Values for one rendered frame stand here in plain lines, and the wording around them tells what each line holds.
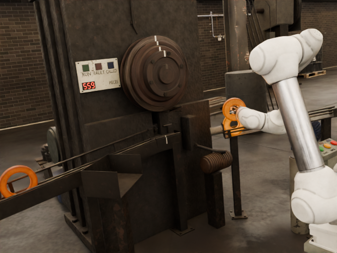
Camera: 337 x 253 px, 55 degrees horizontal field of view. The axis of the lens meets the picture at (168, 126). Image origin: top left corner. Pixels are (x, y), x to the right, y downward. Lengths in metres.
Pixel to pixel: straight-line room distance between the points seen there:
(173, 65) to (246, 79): 2.70
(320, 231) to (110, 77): 1.40
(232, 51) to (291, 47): 5.10
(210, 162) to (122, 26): 1.04
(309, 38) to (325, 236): 0.83
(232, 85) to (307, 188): 3.47
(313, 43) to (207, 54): 9.03
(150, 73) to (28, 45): 6.25
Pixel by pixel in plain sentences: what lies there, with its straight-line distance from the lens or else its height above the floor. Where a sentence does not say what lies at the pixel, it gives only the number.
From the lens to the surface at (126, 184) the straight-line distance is 1.73.
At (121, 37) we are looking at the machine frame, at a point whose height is 1.36.
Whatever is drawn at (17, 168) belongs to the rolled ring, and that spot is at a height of 0.74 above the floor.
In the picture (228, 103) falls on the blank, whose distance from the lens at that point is 2.20.
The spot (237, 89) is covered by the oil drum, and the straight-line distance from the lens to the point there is 4.70.
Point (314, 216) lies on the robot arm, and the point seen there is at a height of 0.59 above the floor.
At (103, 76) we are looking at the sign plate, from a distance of 2.05.
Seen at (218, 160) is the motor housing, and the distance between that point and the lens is 2.25.
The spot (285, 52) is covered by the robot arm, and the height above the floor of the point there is 1.19.
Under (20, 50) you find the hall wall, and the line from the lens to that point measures 8.00.
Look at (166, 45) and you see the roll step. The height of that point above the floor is 1.29.
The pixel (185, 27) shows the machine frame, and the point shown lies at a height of 1.40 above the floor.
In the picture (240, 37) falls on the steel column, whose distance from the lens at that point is 6.28.
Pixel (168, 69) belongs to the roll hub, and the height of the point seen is 1.14.
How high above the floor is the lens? 1.23
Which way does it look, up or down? 12 degrees down
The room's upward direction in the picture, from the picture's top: 6 degrees counter-clockwise
